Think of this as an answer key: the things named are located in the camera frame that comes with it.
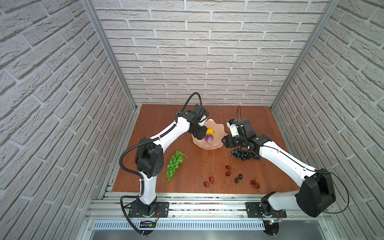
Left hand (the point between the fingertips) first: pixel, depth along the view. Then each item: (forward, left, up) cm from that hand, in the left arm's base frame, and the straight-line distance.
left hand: (203, 131), depth 89 cm
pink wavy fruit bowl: (+5, -13, -10) cm, 17 cm away
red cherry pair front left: (-26, -4, -12) cm, 28 cm away
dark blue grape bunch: (-12, -25, -8) cm, 29 cm away
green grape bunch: (-14, +16, -8) cm, 23 cm away
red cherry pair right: (-29, -29, -11) cm, 43 cm away
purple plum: (-1, -4, -8) cm, 9 cm away
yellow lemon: (+6, -6, -8) cm, 11 cm away
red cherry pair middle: (-22, -15, -12) cm, 29 cm away
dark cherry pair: (-25, -20, -11) cm, 34 cm away
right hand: (-7, -14, +2) cm, 15 cm away
